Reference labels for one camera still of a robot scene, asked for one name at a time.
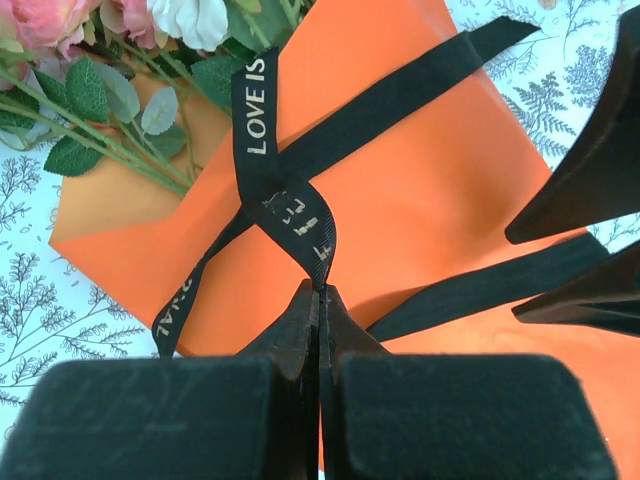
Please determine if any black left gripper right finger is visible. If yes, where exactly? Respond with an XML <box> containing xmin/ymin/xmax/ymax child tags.
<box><xmin>320</xmin><ymin>283</ymin><xmax>620</xmax><ymax>480</ymax></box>

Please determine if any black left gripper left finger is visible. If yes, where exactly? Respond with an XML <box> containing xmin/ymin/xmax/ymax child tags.
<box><xmin>0</xmin><ymin>278</ymin><xmax>322</xmax><ymax>480</ymax></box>

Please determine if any orange wrapping paper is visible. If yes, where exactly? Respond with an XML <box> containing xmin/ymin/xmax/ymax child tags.
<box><xmin>48</xmin><ymin>0</ymin><xmax>640</xmax><ymax>474</ymax></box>

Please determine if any black printed ribbon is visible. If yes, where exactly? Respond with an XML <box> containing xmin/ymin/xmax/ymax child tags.
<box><xmin>151</xmin><ymin>14</ymin><xmax>611</xmax><ymax>361</ymax></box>

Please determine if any pink artificial flower spray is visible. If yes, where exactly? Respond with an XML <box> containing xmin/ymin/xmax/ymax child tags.
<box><xmin>0</xmin><ymin>0</ymin><xmax>201</xmax><ymax>197</ymax></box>

